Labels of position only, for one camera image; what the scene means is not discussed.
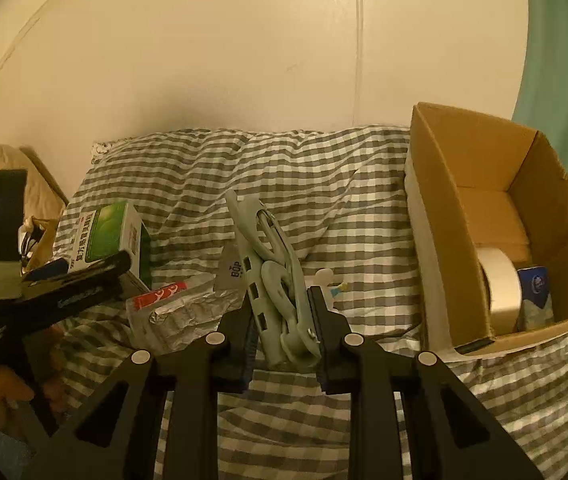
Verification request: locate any person's left hand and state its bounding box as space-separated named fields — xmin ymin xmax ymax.
xmin=0 ymin=325 xmax=68 ymax=440

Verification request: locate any green white medicine box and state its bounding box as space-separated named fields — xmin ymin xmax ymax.
xmin=68 ymin=200 xmax=152 ymax=299

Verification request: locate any red white sachet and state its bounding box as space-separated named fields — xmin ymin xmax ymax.
xmin=132 ymin=282 xmax=188 ymax=311

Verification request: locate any beige pillow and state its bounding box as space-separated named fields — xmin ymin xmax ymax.
xmin=0 ymin=142 xmax=70 ymax=231

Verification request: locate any silver foil packet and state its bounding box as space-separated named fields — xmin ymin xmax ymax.
xmin=124 ymin=273 xmax=244 ymax=356

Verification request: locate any blue white small carton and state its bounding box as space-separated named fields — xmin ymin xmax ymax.
xmin=517 ymin=266 xmax=554 ymax=332

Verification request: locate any beige tape roll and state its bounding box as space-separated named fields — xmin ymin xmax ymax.
xmin=477 ymin=247 xmax=522 ymax=336

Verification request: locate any silver BOP sachet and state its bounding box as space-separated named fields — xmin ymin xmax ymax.
xmin=214 ymin=242 xmax=245 ymax=292

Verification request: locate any white toothbrush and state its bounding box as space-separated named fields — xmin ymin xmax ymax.
xmin=312 ymin=268 xmax=348 ymax=311

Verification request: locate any brown cardboard box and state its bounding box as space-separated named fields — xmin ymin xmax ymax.
xmin=404 ymin=102 xmax=568 ymax=362

